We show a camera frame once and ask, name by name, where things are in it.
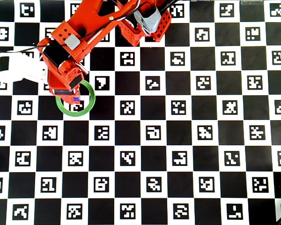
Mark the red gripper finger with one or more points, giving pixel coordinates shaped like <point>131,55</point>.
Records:
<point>68,99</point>

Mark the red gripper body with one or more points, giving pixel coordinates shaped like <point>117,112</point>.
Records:
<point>63,92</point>

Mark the blue cube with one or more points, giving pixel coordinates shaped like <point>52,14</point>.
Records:
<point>77,99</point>

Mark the red robot base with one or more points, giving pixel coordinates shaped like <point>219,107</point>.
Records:
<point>131,35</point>

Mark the red robot arm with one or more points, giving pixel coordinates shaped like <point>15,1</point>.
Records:
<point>89,21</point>

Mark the small grey plastic box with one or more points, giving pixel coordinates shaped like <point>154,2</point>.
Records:
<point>73,42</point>

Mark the black white marker checkerboard mat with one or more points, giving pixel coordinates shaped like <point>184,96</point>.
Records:
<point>140,164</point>

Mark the clear adhesive tape strip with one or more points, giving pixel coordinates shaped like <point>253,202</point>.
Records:
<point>253,2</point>

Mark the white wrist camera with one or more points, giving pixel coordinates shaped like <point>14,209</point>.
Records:
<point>21,68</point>

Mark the grey duct tape wad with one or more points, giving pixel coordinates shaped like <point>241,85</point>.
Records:
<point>148,20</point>

